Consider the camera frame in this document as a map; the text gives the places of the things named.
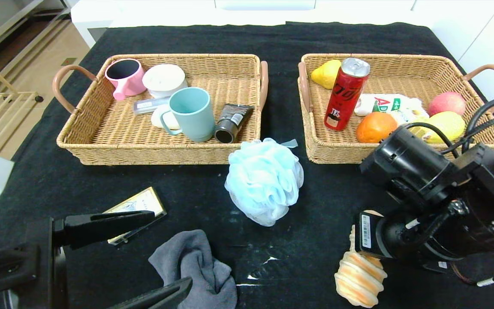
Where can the orange fruit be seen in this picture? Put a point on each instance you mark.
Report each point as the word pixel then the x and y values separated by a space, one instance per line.
pixel 373 127

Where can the white side bench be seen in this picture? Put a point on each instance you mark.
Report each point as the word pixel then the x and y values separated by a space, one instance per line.
pixel 91 17

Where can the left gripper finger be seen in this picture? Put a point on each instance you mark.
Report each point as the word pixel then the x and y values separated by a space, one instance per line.
pixel 105 225
pixel 161 298

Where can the gold printed card box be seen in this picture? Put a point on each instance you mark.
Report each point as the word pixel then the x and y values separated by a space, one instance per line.
pixel 144 201

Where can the pink plastic cup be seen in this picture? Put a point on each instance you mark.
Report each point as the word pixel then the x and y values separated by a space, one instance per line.
pixel 132 82

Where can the white soap bar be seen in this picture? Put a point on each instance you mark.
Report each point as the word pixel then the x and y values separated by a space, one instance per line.
pixel 157 116

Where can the grey cloth towel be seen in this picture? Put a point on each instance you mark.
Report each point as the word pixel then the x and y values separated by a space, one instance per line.
pixel 204 266

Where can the red soda can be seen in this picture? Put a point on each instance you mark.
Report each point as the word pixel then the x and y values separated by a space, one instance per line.
pixel 343 98

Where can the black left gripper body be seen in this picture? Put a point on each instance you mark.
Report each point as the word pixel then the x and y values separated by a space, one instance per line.
pixel 44 251

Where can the clear small labelled case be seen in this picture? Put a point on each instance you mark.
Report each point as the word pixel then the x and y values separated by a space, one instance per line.
pixel 145 104

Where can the woven wicker basket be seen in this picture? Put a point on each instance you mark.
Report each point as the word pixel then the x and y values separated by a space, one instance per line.
pixel 230 85
pixel 401 76

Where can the white AD drink bottle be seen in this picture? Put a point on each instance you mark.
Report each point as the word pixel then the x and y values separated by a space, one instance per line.
pixel 384 104

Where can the black tablecloth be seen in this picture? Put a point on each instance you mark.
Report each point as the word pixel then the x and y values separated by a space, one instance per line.
pixel 247 38

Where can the white yellow snack carton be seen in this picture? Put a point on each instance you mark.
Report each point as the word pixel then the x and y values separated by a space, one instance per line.
pixel 405 116

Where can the teal mug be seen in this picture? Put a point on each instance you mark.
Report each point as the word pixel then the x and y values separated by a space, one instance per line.
pixel 194 119

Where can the white round ceramic jar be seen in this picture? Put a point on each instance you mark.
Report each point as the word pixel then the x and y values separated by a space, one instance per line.
pixel 164 78

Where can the striped bread loaf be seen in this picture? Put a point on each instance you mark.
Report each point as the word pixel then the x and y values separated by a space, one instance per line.
pixel 358 281

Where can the red peach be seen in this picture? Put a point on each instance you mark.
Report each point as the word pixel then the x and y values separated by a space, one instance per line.
pixel 446 102

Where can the yellow pear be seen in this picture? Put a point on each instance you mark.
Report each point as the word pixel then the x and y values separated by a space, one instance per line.
pixel 325 75

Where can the black cosmetic tube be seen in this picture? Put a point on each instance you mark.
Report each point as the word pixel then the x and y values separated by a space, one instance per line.
pixel 234 116

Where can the light blue bath loofah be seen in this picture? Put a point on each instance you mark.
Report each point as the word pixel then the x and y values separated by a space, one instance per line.
pixel 264 180

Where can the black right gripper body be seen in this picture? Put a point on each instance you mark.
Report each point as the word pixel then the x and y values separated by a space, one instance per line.
pixel 366 231

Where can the yellow lemon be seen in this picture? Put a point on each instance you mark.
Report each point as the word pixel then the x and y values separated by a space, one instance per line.
pixel 448 124

